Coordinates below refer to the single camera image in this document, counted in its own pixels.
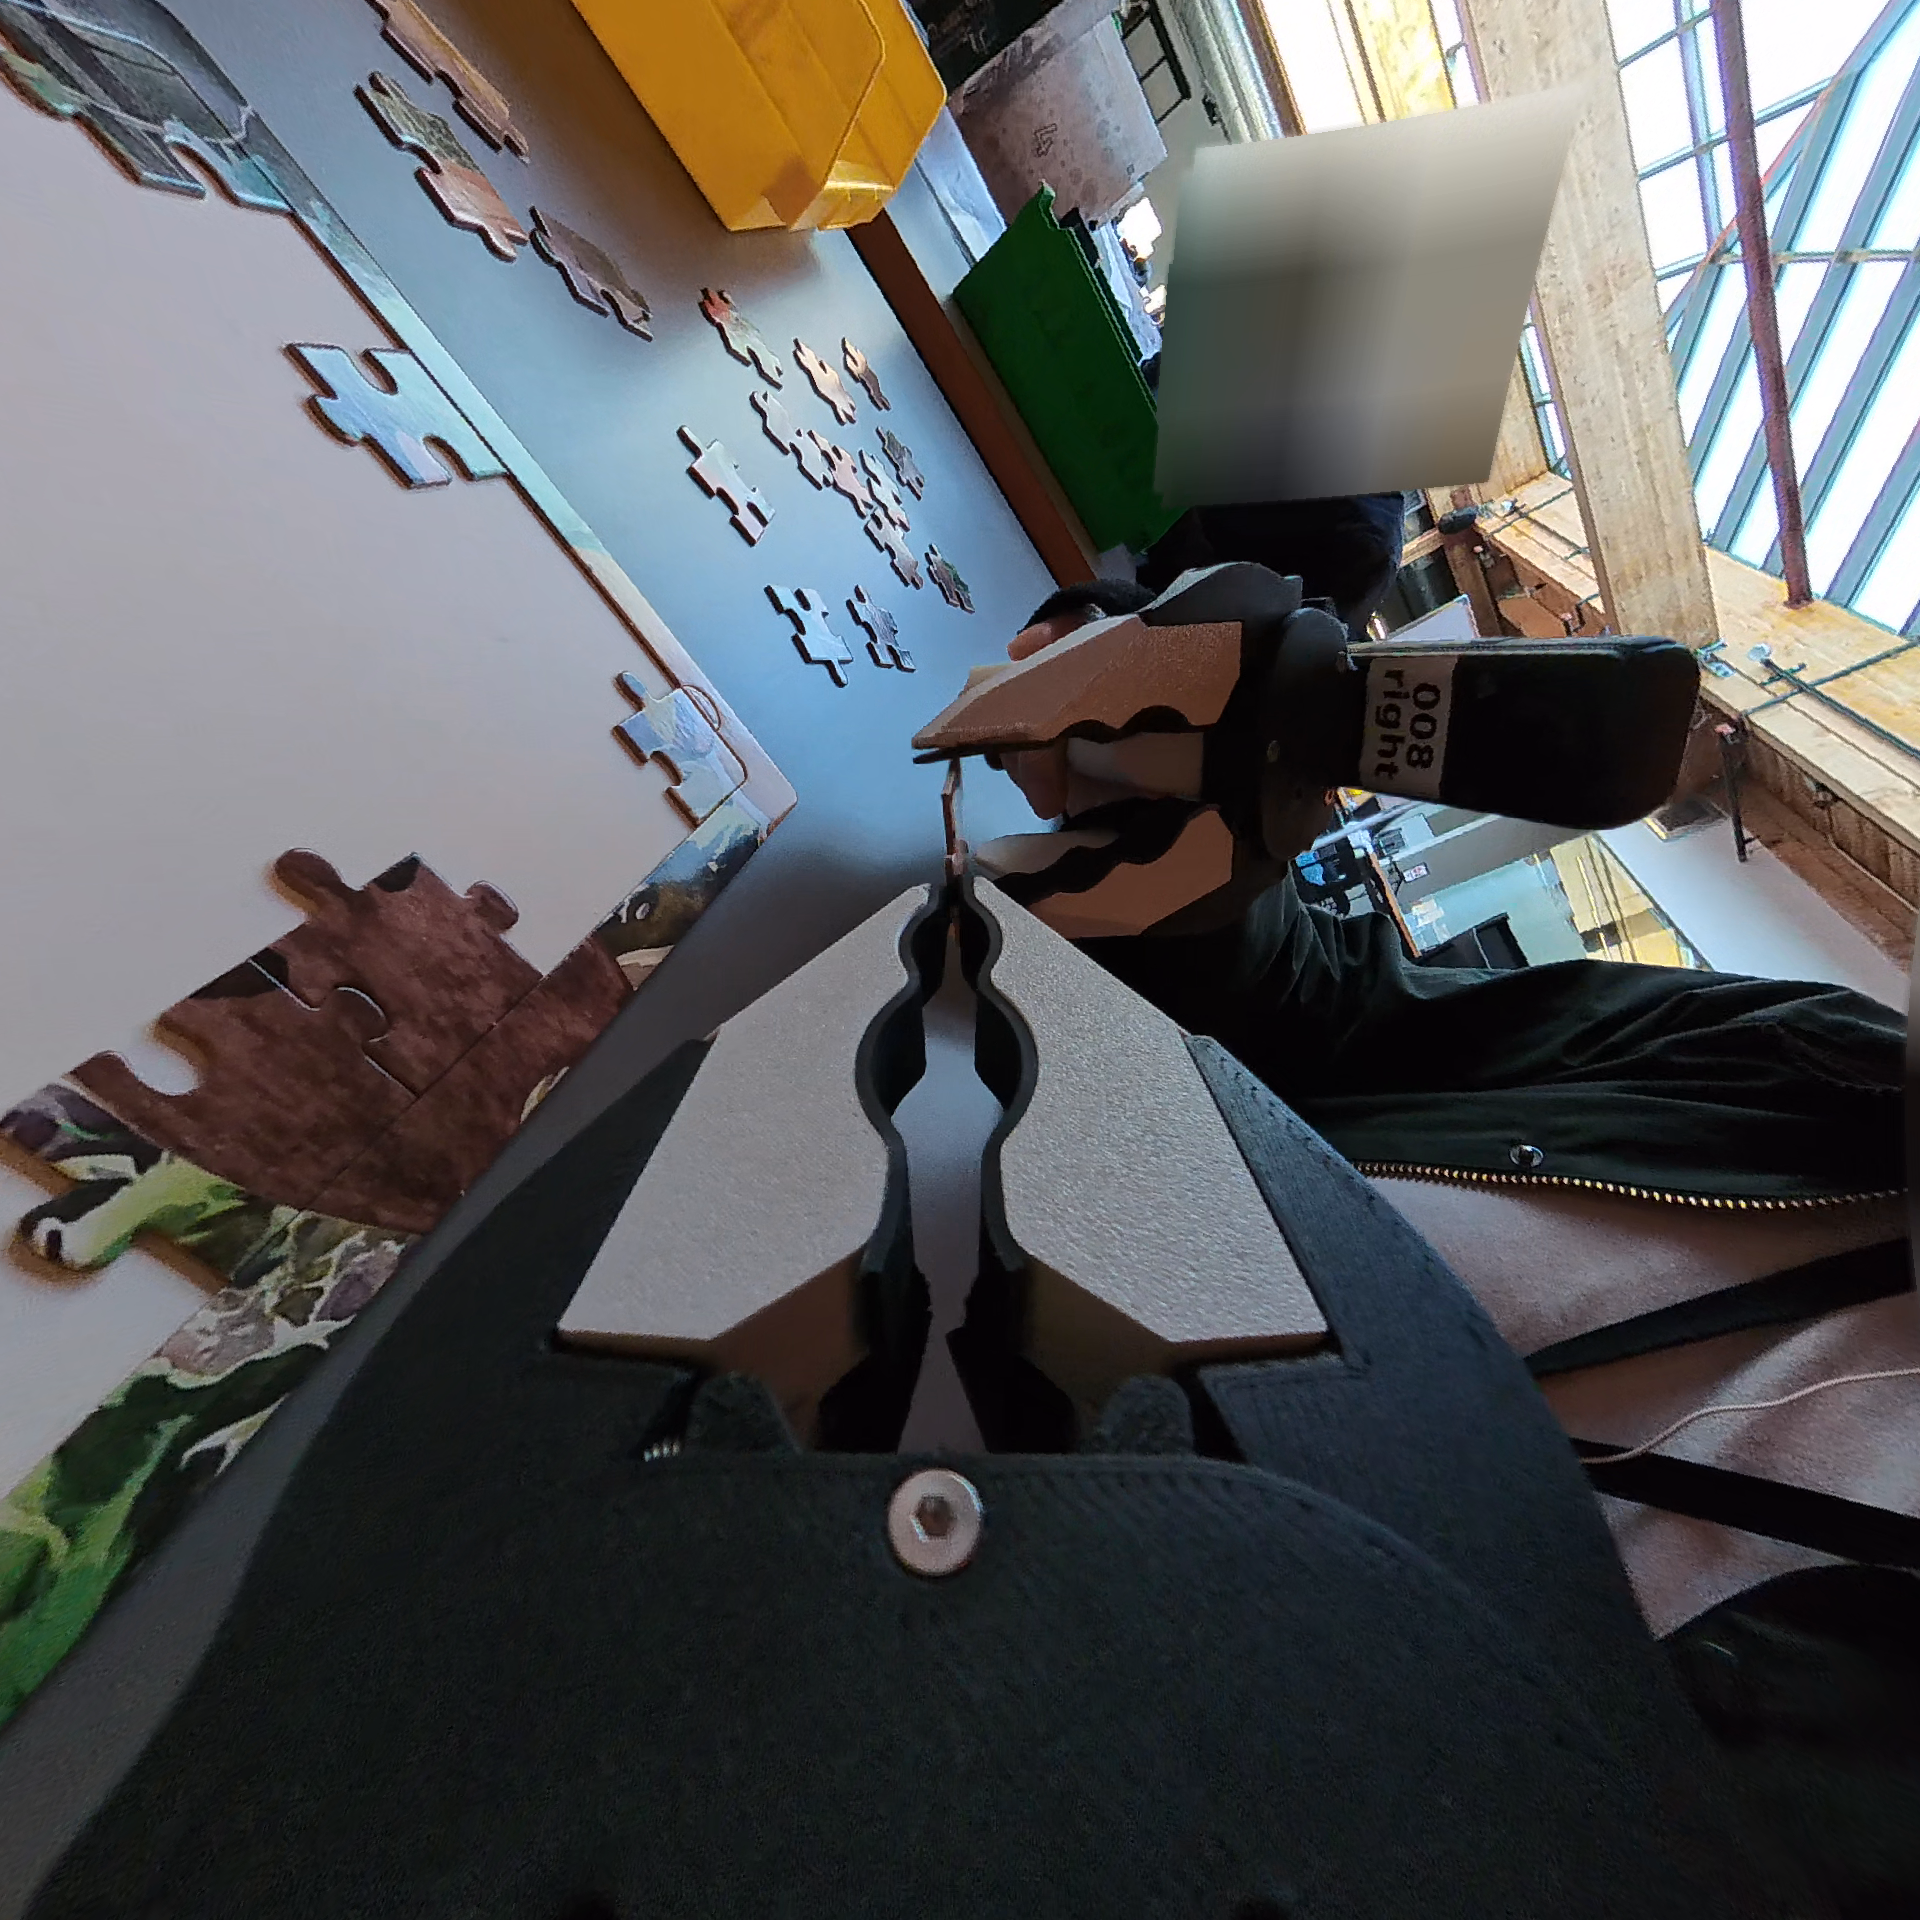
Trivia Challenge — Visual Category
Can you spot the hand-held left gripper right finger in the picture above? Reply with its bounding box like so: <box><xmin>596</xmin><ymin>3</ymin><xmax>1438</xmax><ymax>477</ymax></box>
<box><xmin>960</xmin><ymin>877</ymin><xmax>1332</xmax><ymax>1450</ymax></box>

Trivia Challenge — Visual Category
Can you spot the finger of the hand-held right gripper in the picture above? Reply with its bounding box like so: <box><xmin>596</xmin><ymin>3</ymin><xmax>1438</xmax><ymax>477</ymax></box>
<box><xmin>914</xmin><ymin>616</ymin><xmax>1255</xmax><ymax>824</ymax></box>
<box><xmin>977</xmin><ymin>802</ymin><xmax>1243</xmax><ymax>941</ymax></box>

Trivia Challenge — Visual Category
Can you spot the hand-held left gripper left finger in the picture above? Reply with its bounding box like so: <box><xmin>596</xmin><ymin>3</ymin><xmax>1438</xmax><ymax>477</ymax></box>
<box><xmin>560</xmin><ymin>880</ymin><xmax>954</xmax><ymax>1448</ymax></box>

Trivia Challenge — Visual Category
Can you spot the puzzle frame tray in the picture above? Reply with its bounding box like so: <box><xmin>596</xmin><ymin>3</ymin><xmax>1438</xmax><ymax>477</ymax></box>
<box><xmin>0</xmin><ymin>0</ymin><xmax>802</xmax><ymax>1725</ymax></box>

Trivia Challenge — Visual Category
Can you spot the person's right forearm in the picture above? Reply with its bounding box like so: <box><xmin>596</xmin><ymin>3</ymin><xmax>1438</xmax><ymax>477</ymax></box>
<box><xmin>1081</xmin><ymin>874</ymin><xmax>1918</xmax><ymax>1210</ymax></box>

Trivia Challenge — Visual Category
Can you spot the grey desk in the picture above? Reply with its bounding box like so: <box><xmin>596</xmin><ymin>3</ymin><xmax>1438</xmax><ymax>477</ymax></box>
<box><xmin>0</xmin><ymin>0</ymin><xmax>1105</xmax><ymax>1805</ymax></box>

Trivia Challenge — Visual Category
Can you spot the person's right hand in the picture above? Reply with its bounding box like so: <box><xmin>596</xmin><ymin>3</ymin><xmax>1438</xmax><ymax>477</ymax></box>
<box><xmin>998</xmin><ymin>610</ymin><xmax>1124</xmax><ymax>824</ymax></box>

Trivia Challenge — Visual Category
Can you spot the green plastic bin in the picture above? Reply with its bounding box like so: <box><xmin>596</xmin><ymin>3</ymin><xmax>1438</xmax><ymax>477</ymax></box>
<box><xmin>949</xmin><ymin>183</ymin><xmax>1190</xmax><ymax>549</ymax></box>

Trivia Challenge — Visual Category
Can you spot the cluster of loose puzzle pieces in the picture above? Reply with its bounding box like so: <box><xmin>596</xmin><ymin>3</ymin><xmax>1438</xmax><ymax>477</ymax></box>
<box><xmin>680</xmin><ymin>286</ymin><xmax>977</xmax><ymax>688</ymax></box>

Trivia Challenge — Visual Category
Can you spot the person's pink clothing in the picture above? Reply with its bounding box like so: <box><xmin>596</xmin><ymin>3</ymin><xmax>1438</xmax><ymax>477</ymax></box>
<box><xmin>1353</xmin><ymin>1170</ymin><xmax>1920</xmax><ymax>1644</ymax></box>

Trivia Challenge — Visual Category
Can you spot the cardboard box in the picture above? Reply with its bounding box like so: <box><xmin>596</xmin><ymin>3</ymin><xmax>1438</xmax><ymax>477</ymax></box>
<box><xmin>960</xmin><ymin>14</ymin><xmax>1168</xmax><ymax>228</ymax></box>

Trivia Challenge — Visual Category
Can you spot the green white puzzle piece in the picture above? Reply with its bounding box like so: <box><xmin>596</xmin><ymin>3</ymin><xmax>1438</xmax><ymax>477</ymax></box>
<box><xmin>8</xmin><ymin>1149</ymin><xmax>251</xmax><ymax>1282</ymax></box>

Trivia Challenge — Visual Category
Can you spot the pastel puzzle piece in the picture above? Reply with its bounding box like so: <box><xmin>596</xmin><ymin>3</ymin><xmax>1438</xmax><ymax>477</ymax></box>
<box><xmin>354</xmin><ymin>71</ymin><xmax>534</xmax><ymax>260</ymax></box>
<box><xmin>534</xmin><ymin>205</ymin><xmax>657</xmax><ymax>339</ymax></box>
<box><xmin>373</xmin><ymin>0</ymin><xmax>534</xmax><ymax>159</ymax></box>

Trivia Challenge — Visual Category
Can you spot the yellow plastic bin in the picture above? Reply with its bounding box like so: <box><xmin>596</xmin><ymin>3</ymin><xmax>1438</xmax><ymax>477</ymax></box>
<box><xmin>573</xmin><ymin>0</ymin><xmax>949</xmax><ymax>235</ymax></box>

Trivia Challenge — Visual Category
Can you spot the purple puzzle piece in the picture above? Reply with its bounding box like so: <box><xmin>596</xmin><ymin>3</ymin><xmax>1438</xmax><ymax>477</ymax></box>
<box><xmin>285</xmin><ymin>339</ymin><xmax>515</xmax><ymax>490</ymax></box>

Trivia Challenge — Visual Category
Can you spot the person's dark clothing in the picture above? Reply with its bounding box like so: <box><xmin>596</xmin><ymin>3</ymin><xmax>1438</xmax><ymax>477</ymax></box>
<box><xmin>1653</xmin><ymin>1561</ymin><xmax>1920</xmax><ymax>1920</ymax></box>

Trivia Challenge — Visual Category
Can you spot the teal grey puzzle piece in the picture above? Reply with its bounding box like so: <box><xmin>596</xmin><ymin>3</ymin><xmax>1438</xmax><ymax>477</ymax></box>
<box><xmin>0</xmin><ymin>0</ymin><xmax>294</xmax><ymax>216</ymax></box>

